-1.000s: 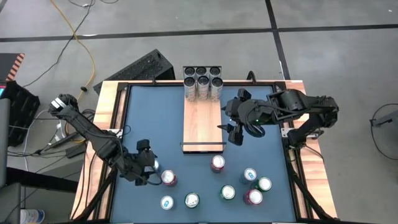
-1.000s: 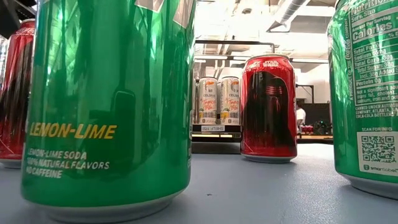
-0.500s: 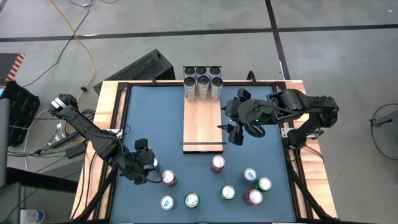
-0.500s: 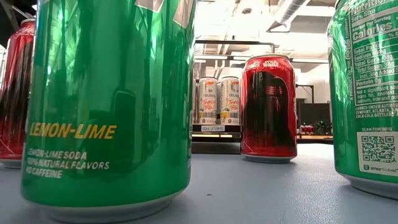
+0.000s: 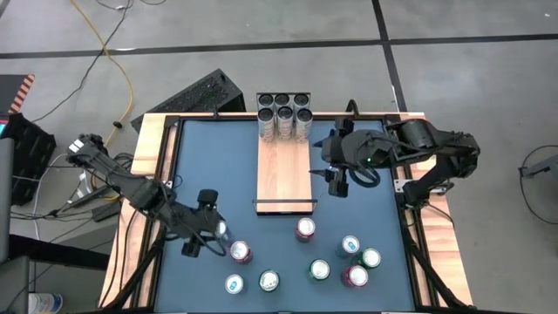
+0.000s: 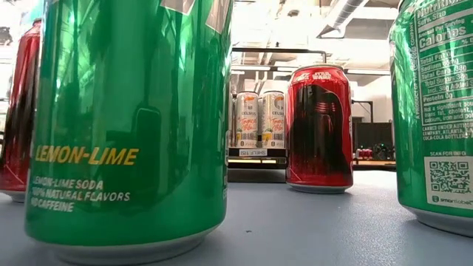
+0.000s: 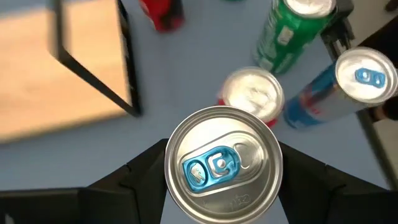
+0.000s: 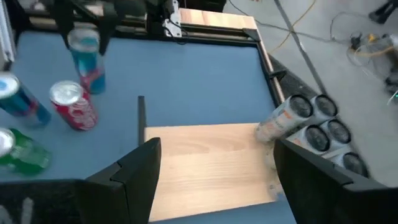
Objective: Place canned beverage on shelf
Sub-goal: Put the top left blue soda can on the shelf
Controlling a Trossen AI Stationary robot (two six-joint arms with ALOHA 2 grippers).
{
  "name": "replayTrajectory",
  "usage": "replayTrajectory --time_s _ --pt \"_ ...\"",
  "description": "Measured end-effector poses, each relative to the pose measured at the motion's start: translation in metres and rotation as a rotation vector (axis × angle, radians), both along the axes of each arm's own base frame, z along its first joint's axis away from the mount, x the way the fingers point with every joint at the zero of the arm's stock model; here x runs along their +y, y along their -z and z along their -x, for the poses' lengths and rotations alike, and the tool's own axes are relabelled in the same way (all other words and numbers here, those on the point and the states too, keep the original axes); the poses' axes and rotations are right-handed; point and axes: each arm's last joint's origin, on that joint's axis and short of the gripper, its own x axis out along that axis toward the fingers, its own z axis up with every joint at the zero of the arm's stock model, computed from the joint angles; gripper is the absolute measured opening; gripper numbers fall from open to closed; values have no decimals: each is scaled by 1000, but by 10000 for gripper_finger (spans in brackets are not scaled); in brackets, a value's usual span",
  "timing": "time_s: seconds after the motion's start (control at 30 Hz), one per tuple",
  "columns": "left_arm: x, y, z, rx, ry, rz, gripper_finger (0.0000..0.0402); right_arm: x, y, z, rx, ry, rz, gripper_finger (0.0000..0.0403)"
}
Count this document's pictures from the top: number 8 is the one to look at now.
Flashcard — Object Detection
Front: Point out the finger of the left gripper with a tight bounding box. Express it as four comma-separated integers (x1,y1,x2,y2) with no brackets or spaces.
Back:
52,0,77,43
98,1,119,56

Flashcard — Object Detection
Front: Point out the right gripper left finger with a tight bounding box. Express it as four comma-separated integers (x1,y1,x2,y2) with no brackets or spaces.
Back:
0,138,162,224

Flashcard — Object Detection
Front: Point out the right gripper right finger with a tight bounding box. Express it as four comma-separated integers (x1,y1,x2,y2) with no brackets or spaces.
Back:
273,139,398,224

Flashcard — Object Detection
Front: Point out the blue silver Red Bull can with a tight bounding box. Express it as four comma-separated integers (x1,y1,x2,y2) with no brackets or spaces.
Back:
0,71,52,125
67,27,106,95

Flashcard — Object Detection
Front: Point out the white Celsius Arctic can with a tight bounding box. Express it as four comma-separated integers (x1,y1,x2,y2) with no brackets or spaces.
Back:
310,94,339,121
331,151,371,178
323,118,352,146

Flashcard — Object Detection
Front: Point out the wooden shelf with black rails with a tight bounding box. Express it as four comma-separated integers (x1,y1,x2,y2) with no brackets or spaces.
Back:
137,95,284,223

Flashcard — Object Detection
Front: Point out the grey metal mounting plate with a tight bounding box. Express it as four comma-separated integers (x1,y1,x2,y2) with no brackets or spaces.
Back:
161,0,183,39

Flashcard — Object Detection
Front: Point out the green Sprite can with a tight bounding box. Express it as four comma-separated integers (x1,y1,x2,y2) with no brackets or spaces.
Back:
0,127,52,175

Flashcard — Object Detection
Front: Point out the red Coca-Cola can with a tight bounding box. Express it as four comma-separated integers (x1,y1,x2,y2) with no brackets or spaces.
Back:
49,80,100,131

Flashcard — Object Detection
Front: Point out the blue table mat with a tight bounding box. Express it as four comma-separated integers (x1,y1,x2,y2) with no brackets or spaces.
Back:
0,30,296,224

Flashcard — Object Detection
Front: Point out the black device with green light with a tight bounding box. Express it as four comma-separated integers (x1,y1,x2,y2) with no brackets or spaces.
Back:
384,70,398,97

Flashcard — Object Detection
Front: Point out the black floor stand foot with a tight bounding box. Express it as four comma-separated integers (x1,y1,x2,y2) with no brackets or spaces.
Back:
368,0,398,25

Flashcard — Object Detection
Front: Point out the black metal table frame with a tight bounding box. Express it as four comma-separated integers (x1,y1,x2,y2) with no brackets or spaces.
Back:
0,0,289,106

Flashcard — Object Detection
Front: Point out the long black floor cable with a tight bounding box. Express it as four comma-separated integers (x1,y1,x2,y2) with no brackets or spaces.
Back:
228,0,354,46

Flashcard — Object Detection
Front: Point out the yellow floor cable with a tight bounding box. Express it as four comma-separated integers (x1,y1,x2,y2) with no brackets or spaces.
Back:
269,0,317,53

